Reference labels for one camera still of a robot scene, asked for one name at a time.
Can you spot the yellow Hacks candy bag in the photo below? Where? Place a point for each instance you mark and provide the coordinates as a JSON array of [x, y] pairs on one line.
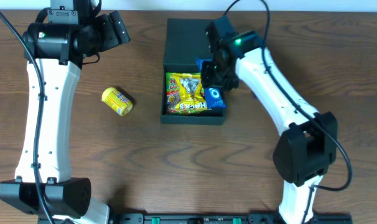
[[188, 93]]

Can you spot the dark green open box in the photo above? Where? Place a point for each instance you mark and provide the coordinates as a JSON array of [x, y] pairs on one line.
[[186, 41]]

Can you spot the blue Oreo cookie pack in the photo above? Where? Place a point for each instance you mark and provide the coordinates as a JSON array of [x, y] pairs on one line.
[[212, 96]]

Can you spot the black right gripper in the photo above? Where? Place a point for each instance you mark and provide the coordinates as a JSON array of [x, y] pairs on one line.
[[219, 79]]

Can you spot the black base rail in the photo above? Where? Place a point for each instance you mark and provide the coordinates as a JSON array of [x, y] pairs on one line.
[[253, 218]]

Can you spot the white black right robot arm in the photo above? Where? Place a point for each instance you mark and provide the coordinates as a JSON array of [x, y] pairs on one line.
[[305, 148]]

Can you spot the yellow Mentos gum bottle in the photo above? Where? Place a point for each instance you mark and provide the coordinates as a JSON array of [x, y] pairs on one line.
[[117, 101]]

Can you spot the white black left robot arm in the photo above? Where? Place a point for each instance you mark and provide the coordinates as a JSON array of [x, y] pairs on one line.
[[56, 45]]

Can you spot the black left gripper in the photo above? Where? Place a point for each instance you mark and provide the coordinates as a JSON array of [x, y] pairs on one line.
[[117, 27]]

